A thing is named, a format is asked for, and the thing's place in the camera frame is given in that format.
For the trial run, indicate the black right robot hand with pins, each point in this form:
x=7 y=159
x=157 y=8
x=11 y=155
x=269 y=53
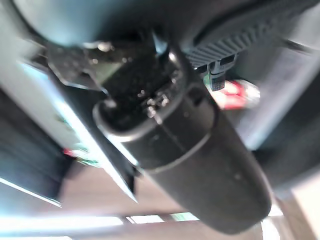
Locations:
x=190 y=155

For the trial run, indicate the red and white drink can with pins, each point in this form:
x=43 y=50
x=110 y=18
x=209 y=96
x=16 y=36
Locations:
x=241 y=97

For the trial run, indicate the green and red package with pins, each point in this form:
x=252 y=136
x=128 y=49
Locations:
x=83 y=155

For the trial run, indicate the white shelf board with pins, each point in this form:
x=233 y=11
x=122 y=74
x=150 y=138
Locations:
x=37 y=100

